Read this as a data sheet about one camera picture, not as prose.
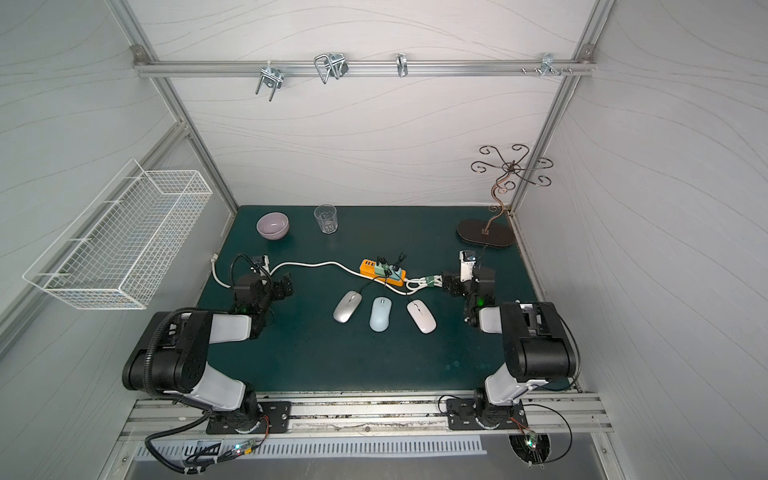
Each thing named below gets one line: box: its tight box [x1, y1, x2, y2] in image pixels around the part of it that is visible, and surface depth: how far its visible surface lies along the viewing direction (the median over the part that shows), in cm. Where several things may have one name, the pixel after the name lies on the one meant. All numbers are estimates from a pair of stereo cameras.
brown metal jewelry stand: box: [456, 144, 553, 248], surface depth 107 cm
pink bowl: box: [256, 212, 290, 241], surface depth 112 cm
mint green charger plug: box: [374, 262, 402, 281], surface depth 95 cm
